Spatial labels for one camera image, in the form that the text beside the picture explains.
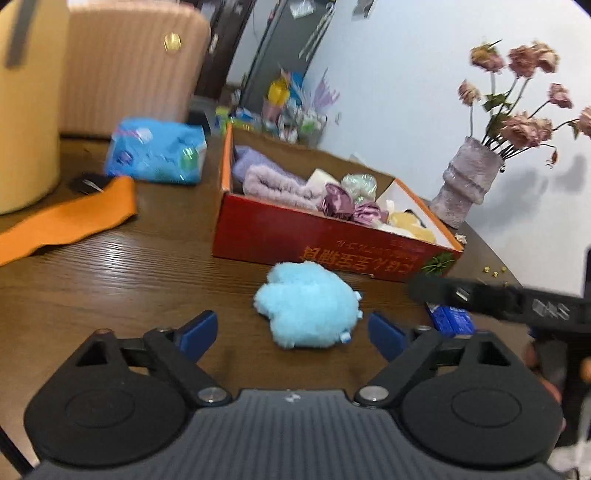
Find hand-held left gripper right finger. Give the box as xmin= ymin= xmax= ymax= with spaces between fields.
xmin=353 ymin=311 xmax=528 ymax=409

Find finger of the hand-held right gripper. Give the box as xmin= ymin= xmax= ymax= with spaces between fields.
xmin=408 ymin=274 xmax=527 ymax=325

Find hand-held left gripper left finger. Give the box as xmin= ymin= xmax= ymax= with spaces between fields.
xmin=74 ymin=310 xmax=233 ymax=408

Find blue packet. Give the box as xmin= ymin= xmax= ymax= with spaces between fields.
xmin=427 ymin=302 xmax=476 ymax=337

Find yellow plush toy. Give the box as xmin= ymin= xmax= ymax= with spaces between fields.
xmin=387 ymin=209 xmax=438 ymax=245

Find light blue plush toy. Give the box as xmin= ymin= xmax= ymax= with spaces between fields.
xmin=253 ymin=261 xmax=363 ymax=350

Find red cardboard box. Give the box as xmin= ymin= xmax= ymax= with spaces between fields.
xmin=212 ymin=122 xmax=464 ymax=282

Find lavender towel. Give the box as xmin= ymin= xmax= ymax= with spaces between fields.
xmin=242 ymin=165 xmax=324 ymax=213

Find person's right hand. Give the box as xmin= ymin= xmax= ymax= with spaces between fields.
xmin=524 ymin=342 xmax=563 ymax=403

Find grey ribbed vase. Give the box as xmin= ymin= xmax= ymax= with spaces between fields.
xmin=429 ymin=137 xmax=505 ymax=230

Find white foam sponge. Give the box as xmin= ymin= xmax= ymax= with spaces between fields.
xmin=305 ymin=168 xmax=343 ymax=190

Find orange felt piece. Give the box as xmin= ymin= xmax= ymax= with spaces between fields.
xmin=0 ymin=175 xmax=139 ymax=268

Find dried pink flowers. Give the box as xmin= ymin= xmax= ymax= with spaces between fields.
xmin=457 ymin=41 xmax=591 ymax=169

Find blue tissue pack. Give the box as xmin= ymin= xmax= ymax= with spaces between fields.
xmin=105 ymin=117 xmax=208 ymax=186

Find black tag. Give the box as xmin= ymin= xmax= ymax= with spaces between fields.
xmin=69 ymin=172 xmax=110 ymax=195

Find green yellow bag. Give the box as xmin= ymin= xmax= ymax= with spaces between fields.
xmin=215 ymin=107 xmax=260 ymax=131

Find purple hangers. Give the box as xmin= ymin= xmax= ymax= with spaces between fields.
xmin=307 ymin=69 xmax=341 ymax=110

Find yellow cylindrical container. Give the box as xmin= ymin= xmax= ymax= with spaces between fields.
xmin=0 ymin=0 xmax=70 ymax=216

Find pink ribbed suitcase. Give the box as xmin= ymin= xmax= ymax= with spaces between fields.
xmin=60 ymin=4 xmax=212 ymax=138

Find dark door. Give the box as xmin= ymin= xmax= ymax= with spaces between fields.
xmin=198 ymin=0 xmax=256 ymax=100

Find metal wire rack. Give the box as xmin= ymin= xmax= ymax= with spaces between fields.
xmin=278 ymin=110 xmax=329 ymax=143

